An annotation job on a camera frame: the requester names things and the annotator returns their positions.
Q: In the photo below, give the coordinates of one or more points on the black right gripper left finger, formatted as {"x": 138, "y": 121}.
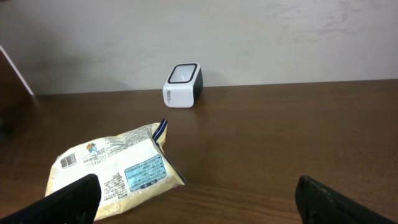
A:
{"x": 76, "y": 203}

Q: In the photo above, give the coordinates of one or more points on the brown side panel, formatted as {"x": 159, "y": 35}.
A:
{"x": 14, "y": 88}

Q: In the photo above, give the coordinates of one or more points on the white barcode scanner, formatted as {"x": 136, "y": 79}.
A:
{"x": 183, "y": 86}

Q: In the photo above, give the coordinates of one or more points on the yellow white snack bag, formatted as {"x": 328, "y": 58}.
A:
{"x": 131, "y": 168}

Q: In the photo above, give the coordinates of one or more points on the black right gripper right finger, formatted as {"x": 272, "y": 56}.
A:
{"x": 319, "y": 204}

